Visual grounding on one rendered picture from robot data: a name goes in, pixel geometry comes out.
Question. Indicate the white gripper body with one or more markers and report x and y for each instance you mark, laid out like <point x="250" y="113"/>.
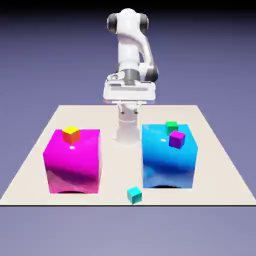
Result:
<point x="129" y="95"/>

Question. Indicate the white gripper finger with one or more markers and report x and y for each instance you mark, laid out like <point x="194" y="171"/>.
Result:
<point x="121" y="109"/>
<point x="137" y="109"/>

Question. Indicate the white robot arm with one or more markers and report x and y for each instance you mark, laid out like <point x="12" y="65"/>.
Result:
<point x="128" y="40"/>

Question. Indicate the small green cube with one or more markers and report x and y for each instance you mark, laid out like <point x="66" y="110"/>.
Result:
<point x="171" y="126"/>

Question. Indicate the small purple cube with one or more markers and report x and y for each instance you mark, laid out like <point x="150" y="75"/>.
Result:
<point x="176" y="140"/>

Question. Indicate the small orange cube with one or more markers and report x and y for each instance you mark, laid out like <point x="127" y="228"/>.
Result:
<point x="71" y="136"/>

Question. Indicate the small teal cube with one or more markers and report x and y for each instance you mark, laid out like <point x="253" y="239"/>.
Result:
<point x="134" y="195"/>

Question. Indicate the large blue box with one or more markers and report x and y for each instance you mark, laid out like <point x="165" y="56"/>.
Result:
<point x="166" y="164"/>

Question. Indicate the large magenta box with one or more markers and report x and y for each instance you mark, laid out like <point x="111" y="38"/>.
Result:
<point x="72" y="166"/>

